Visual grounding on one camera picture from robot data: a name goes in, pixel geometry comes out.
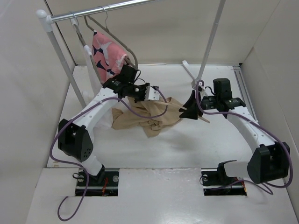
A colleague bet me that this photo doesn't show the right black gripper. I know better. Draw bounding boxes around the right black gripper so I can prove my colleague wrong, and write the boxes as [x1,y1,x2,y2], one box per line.
[178,90,220,119]

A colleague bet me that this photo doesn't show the beige t shirt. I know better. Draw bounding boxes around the beige t shirt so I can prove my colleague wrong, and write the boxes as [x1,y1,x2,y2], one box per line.
[112,97,183,138]

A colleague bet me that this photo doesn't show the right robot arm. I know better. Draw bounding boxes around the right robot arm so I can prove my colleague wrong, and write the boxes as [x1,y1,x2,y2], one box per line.
[179,78,293,187]

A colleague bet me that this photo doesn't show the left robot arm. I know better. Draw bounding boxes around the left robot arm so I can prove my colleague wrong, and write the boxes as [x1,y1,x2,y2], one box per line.
[57,65,150,185]

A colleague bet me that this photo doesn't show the pink shark print shirt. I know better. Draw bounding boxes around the pink shark print shirt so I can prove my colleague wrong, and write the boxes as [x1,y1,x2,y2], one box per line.
[92,30,128,84]

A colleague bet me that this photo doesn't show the grey hanger with pink shirt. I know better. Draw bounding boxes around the grey hanger with pink shirt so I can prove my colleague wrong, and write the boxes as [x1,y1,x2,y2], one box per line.
[84,6,138,69]

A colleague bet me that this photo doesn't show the grey hanger with tank top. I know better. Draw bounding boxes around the grey hanger with tank top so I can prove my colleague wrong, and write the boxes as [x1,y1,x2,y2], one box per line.
[70,11,101,82]

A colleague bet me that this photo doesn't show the white tank top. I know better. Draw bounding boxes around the white tank top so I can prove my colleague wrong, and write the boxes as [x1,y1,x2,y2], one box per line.
[71,19,113,130]

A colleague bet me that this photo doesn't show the white clothes rack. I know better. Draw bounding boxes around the white clothes rack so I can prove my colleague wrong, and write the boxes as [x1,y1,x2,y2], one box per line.
[36,0,228,108]

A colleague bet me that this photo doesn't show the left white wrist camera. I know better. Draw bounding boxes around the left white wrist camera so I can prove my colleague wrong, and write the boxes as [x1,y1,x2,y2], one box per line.
[145,86,160,101]

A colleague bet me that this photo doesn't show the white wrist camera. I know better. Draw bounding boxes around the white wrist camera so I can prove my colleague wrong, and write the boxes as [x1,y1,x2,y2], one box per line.
[145,86,160,101]
[191,79,206,95]

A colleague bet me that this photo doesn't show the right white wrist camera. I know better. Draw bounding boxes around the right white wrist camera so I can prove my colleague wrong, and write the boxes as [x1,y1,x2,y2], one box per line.
[191,79,206,95]

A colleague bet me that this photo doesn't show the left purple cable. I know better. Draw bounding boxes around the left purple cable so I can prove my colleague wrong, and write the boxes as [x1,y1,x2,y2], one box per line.
[50,86,169,222]

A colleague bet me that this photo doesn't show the purple cable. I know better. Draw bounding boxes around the purple cable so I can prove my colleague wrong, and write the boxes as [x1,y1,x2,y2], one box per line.
[50,86,169,222]
[195,80,293,195]

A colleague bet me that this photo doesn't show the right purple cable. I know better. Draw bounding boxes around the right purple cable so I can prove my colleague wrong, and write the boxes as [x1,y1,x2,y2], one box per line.
[195,80,293,195]

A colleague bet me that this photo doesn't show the aluminium rail on right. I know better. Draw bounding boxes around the aluminium rail on right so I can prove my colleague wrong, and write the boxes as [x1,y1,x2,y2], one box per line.
[233,66,257,120]

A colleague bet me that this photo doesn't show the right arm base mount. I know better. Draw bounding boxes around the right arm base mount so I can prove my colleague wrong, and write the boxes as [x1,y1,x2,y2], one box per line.
[199,168,247,196]

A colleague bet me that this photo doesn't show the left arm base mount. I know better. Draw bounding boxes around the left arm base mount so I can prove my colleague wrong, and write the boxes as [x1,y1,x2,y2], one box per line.
[72,168,120,196]

